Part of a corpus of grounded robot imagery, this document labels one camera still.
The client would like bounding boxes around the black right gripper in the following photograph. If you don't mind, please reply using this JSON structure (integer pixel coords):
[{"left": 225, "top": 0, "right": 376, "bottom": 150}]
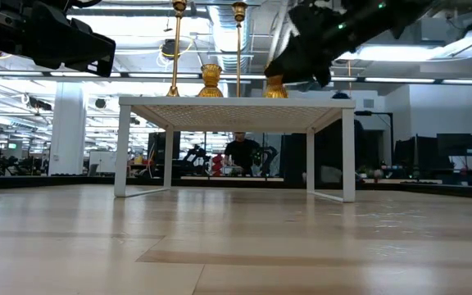
[{"left": 263, "top": 0, "right": 364, "bottom": 89}]

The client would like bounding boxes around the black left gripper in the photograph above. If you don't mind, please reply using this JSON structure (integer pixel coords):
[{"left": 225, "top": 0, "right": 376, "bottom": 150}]
[{"left": 0, "top": 0, "right": 116, "bottom": 78}]

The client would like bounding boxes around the amber ribbed glass candle holder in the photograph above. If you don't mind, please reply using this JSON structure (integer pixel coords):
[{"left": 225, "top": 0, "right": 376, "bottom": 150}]
[
  {"left": 197, "top": 63, "right": 225, "bottom": 98},
  {"left": 262, "top": 73, "right": 289, "bottom": 99}
]

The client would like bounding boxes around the tall brass candlestick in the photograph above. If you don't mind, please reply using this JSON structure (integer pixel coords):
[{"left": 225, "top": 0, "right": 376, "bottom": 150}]
[
  {"left": 231, "top": 2, "right": 248, "bottom": 98},
  {"left": 166, "top": 0, "right": 188, "bottom": 98}
]

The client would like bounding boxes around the white metal shelf rack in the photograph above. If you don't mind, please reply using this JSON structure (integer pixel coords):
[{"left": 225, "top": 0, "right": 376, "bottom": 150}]
[{"left": 113, "top": 96, "right": 356, "bottom": 204}]

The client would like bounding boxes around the white pillar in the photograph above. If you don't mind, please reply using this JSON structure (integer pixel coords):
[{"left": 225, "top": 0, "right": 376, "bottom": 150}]
[{"left": 48, "top": 81, "right": 88, "bottom": 176}]

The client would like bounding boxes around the black cabinet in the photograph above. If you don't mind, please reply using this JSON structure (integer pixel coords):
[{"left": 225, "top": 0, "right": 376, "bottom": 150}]
[{"left": 280, "top": 133, "right": 308, "bottom": 184}]

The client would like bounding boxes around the black round ceiling device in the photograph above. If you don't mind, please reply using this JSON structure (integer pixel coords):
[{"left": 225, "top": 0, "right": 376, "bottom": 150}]
[{"left": 161, "top": 39, "right": 182, "bottom": 61}]

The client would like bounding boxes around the person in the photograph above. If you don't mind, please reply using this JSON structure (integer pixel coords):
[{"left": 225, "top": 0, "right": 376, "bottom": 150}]
[{"left": 223, "top": 131, "right": 261, "bottom": 177}]

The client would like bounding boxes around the red background object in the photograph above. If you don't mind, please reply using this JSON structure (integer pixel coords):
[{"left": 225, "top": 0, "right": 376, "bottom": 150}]
[{"left": 211, "top": 153, "right": 225, "bottom": 177}]

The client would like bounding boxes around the black computer monitor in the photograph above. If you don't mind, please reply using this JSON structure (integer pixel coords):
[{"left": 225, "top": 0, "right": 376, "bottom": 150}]
[{"left": 436, "top": 133, "right": 472, "bottom": 157}]

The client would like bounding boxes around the black looped cable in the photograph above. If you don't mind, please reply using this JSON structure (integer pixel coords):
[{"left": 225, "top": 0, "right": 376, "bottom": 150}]
[{"left": 70, "top": 0, "right": 102, "bottom": 9}]

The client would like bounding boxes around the round silver air duct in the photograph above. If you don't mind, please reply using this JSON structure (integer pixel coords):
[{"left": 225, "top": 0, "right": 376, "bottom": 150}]
[{"left": 213, "top": 3, "right": 253, "bottom": 75}]

